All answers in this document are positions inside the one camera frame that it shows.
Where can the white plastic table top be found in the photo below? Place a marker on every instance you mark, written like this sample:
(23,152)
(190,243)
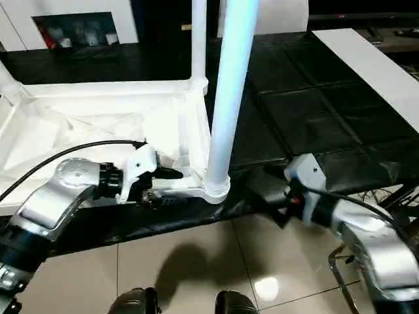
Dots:
(98,108)

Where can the white plastic table leg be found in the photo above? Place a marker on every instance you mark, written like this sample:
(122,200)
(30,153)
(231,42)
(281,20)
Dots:
(198,39)
(229,81)
(8,81)

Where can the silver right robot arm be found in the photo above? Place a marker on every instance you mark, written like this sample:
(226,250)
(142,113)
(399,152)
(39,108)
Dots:
(376,235)

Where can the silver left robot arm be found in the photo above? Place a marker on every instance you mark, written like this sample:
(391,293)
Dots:
(59,196)

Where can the black quilted mat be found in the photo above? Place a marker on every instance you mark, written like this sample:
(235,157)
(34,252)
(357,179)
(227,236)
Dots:
(311,98)

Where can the black metal stand leg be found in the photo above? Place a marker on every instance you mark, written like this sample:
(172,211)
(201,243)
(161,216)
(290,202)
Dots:
(402,199)

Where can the white flat board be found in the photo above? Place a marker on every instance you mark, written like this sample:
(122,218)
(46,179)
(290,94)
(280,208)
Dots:
(370,72)

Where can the small gold label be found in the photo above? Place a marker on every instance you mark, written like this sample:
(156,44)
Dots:
(186,26)

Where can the black cabinet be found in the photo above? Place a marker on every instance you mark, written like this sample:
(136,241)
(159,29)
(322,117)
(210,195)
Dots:
(170,16)

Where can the pale panel with holes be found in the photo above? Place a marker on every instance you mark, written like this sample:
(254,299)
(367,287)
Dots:
(281,16)

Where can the white sideboard with glass doors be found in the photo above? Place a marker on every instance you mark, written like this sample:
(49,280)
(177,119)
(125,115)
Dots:
(65,19)

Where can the black metal bar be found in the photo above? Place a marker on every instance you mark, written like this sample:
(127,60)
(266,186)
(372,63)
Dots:
(363,16)

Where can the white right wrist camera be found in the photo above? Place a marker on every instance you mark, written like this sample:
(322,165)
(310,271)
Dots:
(307,173)

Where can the chrome tube frame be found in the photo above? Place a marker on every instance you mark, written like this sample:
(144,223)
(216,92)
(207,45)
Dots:
(340,274)

